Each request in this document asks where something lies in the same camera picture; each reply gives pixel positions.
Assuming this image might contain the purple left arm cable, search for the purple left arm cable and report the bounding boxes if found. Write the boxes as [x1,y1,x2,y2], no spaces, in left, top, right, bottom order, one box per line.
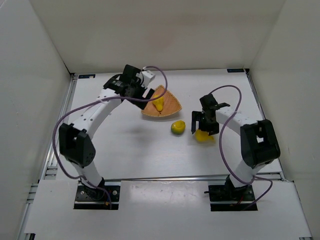
[53,65,168,208]

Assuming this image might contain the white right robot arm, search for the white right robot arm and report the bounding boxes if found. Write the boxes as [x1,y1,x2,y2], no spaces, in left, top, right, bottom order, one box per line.
[191,93,281,189]

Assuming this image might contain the aluminium right frame rail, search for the aluminium right frame rail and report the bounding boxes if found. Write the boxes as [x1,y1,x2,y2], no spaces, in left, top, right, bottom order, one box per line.
[244,68,313,240]

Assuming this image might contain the blue corner label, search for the blue corner label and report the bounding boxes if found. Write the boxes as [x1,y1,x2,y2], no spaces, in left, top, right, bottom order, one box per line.
[227,68,245,73]
[78,74,96,79]

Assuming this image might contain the blue left corner label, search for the blue left corner label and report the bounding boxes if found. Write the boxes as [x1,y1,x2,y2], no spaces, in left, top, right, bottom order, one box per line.
[78,74,96,79]

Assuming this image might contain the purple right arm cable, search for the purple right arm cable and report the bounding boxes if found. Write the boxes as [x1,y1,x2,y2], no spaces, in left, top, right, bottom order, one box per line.
[209,85,273,211]

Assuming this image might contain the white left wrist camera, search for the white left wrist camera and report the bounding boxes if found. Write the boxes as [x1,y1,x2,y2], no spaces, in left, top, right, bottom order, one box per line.
[140,70,156,85]

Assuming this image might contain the yellow fake lemon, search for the yellow fake lemon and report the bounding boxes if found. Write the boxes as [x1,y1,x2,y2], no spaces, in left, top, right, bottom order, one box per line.
[194,129,216,144]

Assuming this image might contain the woven wicker fruit bowl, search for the woven wicker fruit bowl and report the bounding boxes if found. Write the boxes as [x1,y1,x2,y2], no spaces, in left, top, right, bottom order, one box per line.
[141,90,182,118]

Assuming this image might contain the aluminium frame rail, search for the aluminium frame rail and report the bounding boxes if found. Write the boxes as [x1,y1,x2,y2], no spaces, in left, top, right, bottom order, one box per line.
[244,68,313,240]
[105,172,284,182]
[16,72,78,240]

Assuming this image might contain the yellow fake pear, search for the yellow fake pear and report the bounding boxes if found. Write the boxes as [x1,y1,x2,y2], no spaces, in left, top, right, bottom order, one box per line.
[152,95,164,112]

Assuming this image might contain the aluminium front frame rail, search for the aluminium front frame rail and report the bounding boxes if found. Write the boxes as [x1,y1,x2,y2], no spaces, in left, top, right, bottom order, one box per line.
[105,172,284,182]

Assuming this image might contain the white front cover board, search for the white front cover board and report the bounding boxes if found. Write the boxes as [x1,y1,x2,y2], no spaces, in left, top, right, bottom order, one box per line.
[25,180,311,240]

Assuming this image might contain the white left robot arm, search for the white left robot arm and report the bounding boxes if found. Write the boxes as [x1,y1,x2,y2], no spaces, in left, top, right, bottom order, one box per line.
[59,64,156,189]

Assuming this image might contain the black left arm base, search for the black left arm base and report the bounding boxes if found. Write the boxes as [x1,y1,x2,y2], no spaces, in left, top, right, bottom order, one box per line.
[73,182,121,211]

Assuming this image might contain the blue right corner label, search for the blue right corner label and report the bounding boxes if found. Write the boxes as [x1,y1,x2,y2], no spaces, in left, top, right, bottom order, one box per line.
[227,68,245,73]

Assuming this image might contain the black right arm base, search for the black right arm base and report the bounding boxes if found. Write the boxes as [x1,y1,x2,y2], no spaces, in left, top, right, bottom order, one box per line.
[204,184,258,212]

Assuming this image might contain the green yellow fake citrus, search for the green yellow fake citrus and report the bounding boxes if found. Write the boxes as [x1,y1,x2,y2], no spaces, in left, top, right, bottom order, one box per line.
[170,120,186,136]

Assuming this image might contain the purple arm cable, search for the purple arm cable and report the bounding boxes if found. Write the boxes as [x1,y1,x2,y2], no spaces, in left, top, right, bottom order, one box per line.
[53,65,168,208]
[209,85,273,211]

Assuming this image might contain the aluminium left frame rail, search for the aluminium left frame rail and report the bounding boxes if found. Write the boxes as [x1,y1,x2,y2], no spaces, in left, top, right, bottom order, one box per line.
[16,72,78,240]

